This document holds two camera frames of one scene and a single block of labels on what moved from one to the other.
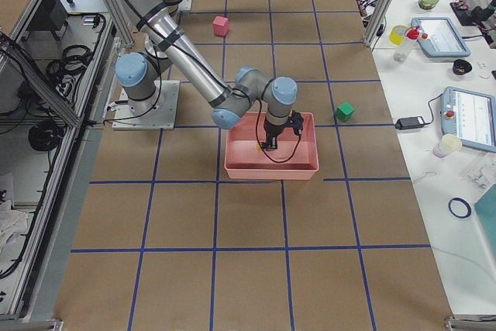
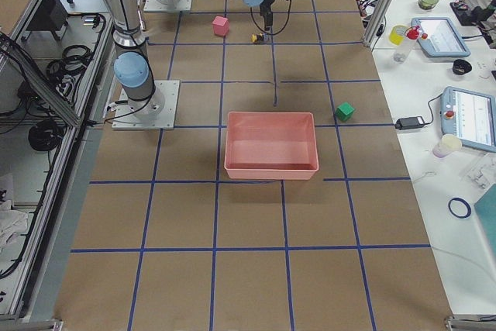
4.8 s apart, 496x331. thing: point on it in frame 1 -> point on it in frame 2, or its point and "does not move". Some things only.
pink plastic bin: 296,156 does not move
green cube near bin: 344,112 does not move
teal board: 486,208 does not move
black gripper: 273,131 -> 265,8
